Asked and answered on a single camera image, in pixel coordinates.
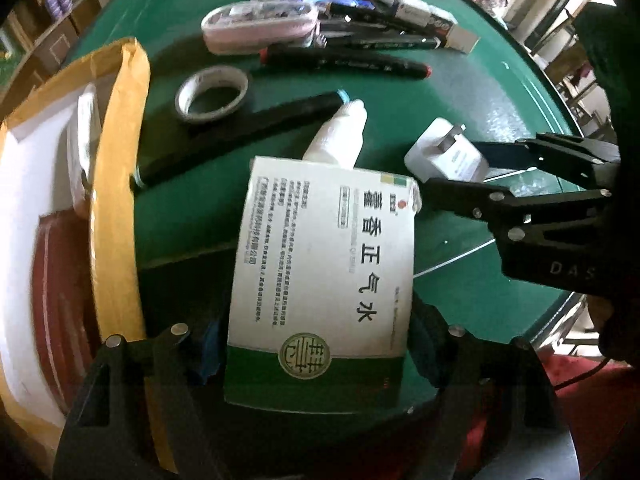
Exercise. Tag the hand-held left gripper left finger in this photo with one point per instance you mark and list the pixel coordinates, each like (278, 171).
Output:
(207, 355)

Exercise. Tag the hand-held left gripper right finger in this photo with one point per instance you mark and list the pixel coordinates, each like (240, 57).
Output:
(430, 355)

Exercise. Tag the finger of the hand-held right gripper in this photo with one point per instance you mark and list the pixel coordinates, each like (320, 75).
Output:
(460, 195)
(500, 155)

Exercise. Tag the white power adapter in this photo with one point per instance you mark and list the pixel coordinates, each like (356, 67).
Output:
(450, 155)

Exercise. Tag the white green medicine box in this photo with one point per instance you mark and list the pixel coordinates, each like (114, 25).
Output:
(320, 260)

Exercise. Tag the brown cardboard box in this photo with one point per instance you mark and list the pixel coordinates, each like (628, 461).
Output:
(120, 160)

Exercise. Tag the long black marker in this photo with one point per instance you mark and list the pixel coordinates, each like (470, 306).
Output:
(240, 130)

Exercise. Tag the clear pink pencil case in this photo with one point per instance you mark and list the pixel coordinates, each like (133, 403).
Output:
(260, 25)

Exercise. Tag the white plastic bottle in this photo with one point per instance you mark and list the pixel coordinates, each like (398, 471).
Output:
(335, 140)

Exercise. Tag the dark green cloth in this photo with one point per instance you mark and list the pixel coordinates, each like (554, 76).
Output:
(615, 60)

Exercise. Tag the red packet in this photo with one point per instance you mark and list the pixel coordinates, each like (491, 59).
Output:
(65, 310)

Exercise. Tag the black pen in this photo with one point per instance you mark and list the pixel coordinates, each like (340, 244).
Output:
(390, 43)

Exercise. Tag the white printed carton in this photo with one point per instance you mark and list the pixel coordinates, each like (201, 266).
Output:
(425, 15)

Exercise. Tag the black marker with red caps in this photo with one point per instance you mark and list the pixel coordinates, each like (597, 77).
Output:
(350, 62)

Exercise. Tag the white flat packet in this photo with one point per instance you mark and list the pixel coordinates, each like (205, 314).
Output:
(82, 150)

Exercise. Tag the grey tape roll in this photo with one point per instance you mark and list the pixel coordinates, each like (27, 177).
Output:
(215, 72)

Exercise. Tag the wooden cabinet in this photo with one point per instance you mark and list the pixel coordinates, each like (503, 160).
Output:
(60, 50)

